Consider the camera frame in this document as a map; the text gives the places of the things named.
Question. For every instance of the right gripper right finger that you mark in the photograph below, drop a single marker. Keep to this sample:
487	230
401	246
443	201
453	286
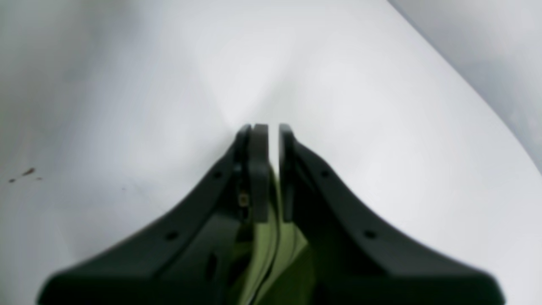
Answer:
358	258

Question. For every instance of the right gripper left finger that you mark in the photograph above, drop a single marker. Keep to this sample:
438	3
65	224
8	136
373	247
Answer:
185	257

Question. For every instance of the green t-shirt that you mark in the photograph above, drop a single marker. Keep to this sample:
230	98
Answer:
271	263

